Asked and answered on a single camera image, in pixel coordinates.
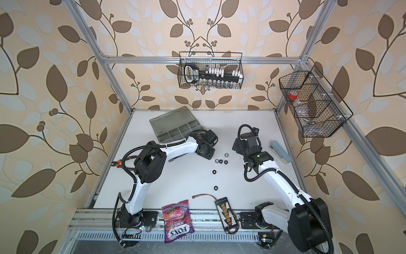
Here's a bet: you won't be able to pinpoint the grey plastic organizer box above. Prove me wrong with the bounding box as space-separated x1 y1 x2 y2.
150 106 204 144

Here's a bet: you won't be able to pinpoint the red item in basket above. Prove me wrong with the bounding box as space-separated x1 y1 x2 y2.
288 90 299 101

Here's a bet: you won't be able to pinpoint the black wire basket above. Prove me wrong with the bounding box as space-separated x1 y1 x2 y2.
279 66 353 138
177 51 244 90

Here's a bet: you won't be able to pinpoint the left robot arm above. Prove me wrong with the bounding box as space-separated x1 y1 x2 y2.
111 130 218 228

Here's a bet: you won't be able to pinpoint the black wire basket centre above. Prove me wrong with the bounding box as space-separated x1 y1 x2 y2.
177 51 244 90

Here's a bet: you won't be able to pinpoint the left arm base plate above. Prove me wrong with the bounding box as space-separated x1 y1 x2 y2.
113 211 159 229

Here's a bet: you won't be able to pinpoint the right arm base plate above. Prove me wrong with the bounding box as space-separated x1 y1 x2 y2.
239 211 260 229

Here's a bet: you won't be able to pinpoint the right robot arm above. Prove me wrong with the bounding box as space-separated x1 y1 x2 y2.
232 128 334 254

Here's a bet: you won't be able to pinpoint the orange black pliers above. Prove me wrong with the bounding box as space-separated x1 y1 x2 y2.
111 160 122 168

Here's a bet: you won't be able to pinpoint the purple Fox's candy bag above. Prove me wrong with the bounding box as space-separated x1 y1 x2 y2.
162 200 195 243

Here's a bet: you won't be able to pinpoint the red black wire lead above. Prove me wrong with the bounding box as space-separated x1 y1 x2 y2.
192 194 218 201

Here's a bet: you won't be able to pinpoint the socket set with ratchet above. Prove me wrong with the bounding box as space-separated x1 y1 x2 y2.
182 63 244 85

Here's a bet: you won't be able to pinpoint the black wire basket right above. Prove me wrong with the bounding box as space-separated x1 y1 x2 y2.
279 66 353 138

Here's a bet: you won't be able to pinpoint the light blue sharpening block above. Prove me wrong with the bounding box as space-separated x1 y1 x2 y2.
269 141 292 164

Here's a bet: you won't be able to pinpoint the black parallel charging board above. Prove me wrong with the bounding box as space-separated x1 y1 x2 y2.
215 197 240 235

